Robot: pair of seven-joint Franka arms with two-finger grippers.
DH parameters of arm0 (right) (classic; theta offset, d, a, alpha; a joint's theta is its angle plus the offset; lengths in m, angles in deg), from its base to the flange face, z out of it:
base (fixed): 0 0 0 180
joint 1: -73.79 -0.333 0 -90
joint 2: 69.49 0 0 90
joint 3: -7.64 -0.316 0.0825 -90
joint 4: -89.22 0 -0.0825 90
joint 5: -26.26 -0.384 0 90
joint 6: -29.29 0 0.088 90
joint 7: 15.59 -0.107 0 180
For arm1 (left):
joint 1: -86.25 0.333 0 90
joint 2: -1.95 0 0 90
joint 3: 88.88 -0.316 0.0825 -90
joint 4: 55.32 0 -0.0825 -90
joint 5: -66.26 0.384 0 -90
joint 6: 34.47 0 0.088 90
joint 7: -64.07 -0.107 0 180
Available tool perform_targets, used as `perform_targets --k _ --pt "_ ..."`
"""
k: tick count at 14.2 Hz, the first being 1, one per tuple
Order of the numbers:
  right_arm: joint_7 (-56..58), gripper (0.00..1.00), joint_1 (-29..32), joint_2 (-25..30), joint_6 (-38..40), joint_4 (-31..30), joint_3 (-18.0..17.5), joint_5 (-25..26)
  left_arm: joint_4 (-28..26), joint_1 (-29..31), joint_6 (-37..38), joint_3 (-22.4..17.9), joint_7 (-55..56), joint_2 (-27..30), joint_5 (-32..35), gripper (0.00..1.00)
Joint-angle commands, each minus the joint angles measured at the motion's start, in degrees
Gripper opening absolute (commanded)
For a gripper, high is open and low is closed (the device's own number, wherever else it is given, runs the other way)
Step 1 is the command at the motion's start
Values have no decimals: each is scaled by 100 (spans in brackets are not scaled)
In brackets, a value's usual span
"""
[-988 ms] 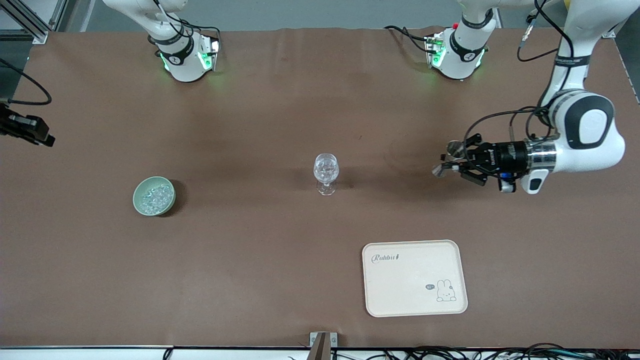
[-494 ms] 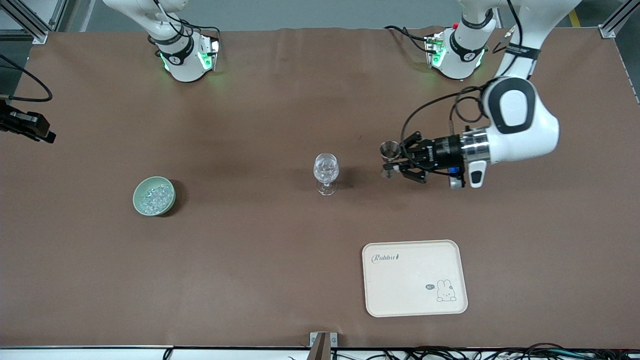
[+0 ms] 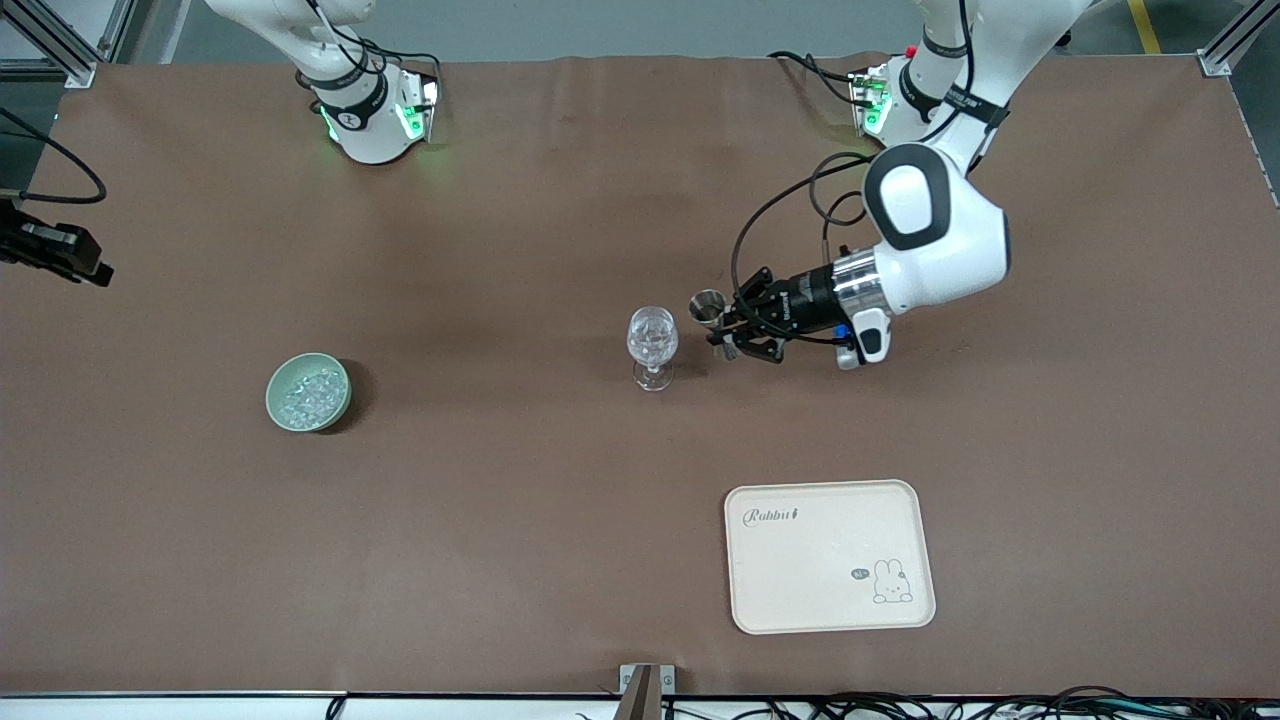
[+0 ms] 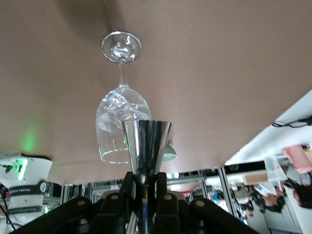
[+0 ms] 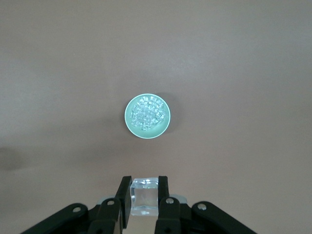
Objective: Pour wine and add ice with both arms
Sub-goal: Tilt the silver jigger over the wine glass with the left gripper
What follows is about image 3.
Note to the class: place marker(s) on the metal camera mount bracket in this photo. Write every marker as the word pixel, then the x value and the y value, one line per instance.
pixel 645 695

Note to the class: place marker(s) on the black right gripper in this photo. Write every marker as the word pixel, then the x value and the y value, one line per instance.
pixel 48 249

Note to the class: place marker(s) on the white office chair base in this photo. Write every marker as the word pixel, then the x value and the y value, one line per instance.
pixel 1062 39

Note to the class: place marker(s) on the green ceramic bowl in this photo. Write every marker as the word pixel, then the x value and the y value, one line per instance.
pixel 275 402

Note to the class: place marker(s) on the clear ice cube pile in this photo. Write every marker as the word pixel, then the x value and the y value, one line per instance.
pixel 312 395

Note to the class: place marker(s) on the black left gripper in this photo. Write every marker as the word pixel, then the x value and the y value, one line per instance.
pixel 808 297

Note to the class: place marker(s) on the aluminium frame profile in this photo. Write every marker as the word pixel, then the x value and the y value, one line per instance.
pixel 75 72
pixel 1215 62

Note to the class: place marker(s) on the steel double jigger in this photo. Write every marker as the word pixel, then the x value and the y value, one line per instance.
pixel 708 305

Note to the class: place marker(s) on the clear wine glass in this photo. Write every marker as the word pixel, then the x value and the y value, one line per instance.
pixel 652 340

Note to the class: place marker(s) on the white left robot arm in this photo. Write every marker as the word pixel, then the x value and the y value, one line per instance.
pixel 940 250

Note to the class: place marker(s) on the brown table cover mat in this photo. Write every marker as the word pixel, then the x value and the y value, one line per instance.
pixel 500 250

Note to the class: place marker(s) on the cream rabbit print tray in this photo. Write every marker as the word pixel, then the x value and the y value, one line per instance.
pixel 820 560

